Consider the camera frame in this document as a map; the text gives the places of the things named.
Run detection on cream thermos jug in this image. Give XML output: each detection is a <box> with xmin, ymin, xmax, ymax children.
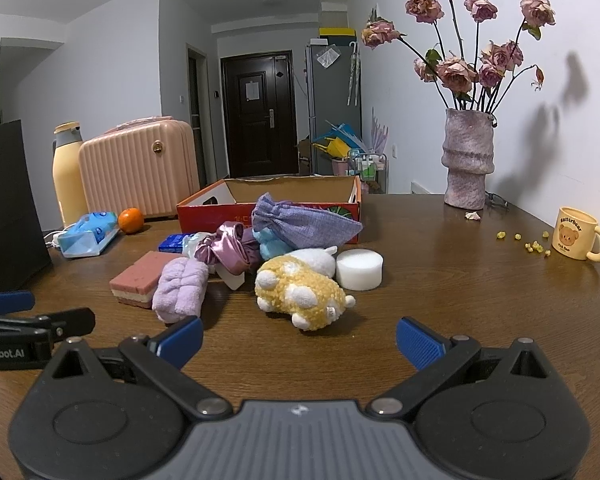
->
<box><xmin>52</xmin><ymin>122</ymin><xmax>87</xmax><ymax>228</ymax></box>

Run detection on lilac fluffy towel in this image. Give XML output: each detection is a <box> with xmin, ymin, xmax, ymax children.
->
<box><xmin>151</xmin><ymin>257</ymin><xmax>209</xmax><ymax>324</ymax></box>

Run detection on grey refrigerator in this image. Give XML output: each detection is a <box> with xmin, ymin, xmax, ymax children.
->
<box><xmin>305</xmin><ymin>41</ymin><xmax>364</xmax><ymax>176</ymax></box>

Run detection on white charger with cable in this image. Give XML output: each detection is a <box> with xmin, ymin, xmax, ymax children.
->
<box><xmin>43</xmin><ymin>230</ymin><xmax>67</xmax><ymax>250</ymax></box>

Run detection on white round sponge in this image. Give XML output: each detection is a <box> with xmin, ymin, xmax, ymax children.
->
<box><xmin>336</xmin><ymin>249</ymin><xmax>384</xmax><ymax>292</ymax></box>

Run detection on yellow box on fridge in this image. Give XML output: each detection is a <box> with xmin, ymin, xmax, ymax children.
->
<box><xmin>318</xmin><ymin>27</ymin><xmax>358</xmax><ymax>47</ymax></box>

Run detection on small blue box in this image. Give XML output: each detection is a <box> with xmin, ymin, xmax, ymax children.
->
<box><xmin>158</xmin><ymin>233</ymin><xmax>189</xmax><ymax>254</ymax></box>

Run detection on wire trolley with bottles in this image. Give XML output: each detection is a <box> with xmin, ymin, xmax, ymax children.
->
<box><xmin>348</xmin><ymin>150</ymin><xmax>388</xmax><ymax>194</ymax></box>

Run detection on orange fruit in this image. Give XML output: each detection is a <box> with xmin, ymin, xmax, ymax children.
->
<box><xmin>118</xmin><ymin>207</ymin><xmax>145</xmax><ymax>235</ymax></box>

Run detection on pink textured vase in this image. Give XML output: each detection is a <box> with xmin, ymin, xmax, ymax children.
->
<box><xmin>441</xmin><ymin>108</ymin><xmax>494</xmax><ymax>211</ymax></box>

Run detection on light blue plush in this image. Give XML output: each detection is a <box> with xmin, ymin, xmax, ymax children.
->
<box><xmin>252</xmin><ymin>228</ymin><xmax>294</xmax><ymax>261</ymax></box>

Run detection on pink satin scrunchie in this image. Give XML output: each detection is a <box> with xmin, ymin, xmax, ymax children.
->
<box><xmin>194</xmin><ymin>221</ymin><xmax>262</xmax><ymax>275</ymax></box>

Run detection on dark entrance door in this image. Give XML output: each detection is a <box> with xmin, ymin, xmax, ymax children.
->
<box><xmin>221</xmin><ymin>51</ymin><xmax>298</xmax><ymax>178</ymax></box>

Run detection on purple drawstring pouch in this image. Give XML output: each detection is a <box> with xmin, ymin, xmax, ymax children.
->
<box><xmin>251</xmin><ymin>193</ymin><xmax>363</xmax><ymax>249</ymax></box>

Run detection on yellow white plush toy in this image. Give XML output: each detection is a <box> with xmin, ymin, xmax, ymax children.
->
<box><xmin>254</xmin><ymin>246</ymin><xmax>355</xmax><ymax>332</ymax></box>

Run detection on fallen rose petal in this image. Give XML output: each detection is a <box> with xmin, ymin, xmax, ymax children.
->
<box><xmin>465</xmin><ymin>211</ymin><xmax>481</xmax><ymax>221</ymax></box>

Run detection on yellow bear mug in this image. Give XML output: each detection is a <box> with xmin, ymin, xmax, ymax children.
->
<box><xmin>552</xmin><ymin>207</ymin><xmax>600</xmax><ymax>262</ymax></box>

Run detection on pink layered sponge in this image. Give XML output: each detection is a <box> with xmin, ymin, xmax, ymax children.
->
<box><xmin>109</xmin><ymin>252</ymin><xmax>180</xmax><ymax>309</ymax></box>

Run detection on dried pink roses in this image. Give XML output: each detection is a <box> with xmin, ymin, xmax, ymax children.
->
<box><xmin>361</xmin><ymin>0</ymin><xmax>556</xmax><ymax>116</ymax></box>

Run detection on iridescent plastic bag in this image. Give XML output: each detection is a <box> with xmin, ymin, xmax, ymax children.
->
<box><xmin>182</xmin><ymin>232</ymin><xmax>210</xmax><ymax>258</ymax></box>

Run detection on red cardboard box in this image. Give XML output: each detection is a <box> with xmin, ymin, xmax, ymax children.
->
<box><xmin>176</xmin><ymin>176</ymin><xmax>362</xmax><ymax>233</ymax></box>

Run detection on pink ribbed suitcase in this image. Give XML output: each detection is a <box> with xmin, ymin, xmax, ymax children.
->
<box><xmin>79</xmin><ymin>116</ymin><xmax>200</xmax><ymax>218</ymax></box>

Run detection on black bag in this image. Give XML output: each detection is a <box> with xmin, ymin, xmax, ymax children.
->
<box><xmin>0</xmin><ymin>119</ymin><xmax>52</xmax><ymax>292</ymax></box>

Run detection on blue tissue pack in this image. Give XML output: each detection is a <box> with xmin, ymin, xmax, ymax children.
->
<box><xmin>57</xmin><ymin>211</ymin><xmax>119</xmax><ymax>259</ymax></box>

